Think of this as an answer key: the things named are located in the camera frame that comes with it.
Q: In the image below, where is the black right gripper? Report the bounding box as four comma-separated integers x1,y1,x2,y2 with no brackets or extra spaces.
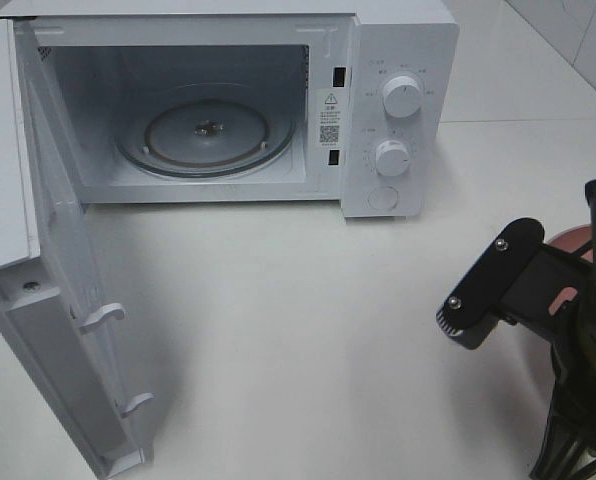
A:
530,263,596,479

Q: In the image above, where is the round microwave door button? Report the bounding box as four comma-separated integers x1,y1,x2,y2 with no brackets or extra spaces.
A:
368,186,399,211

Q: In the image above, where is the white microwave door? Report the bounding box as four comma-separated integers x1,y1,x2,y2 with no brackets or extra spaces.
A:
0,19,152,479

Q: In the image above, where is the pink round plate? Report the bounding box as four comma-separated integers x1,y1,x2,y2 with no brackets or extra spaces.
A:
548,225,592,315

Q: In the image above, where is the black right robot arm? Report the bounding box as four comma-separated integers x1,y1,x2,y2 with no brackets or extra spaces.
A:
530,179,596,479

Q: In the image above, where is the lower white microwave knob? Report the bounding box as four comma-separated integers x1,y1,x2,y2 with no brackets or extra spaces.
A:
375,140,410,177

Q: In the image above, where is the white microwave knob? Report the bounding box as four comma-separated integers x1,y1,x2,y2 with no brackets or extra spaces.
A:
375,140,410,177
381,72,423,119

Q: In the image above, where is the upper white microwave knob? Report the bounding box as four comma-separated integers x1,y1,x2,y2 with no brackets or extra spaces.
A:
381,72,423,119

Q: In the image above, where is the white microwave oven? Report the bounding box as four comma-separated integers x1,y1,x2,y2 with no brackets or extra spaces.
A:
0,1,459,218

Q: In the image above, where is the glass microwave turntable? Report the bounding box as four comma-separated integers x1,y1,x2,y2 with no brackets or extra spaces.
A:
115,83,296,179

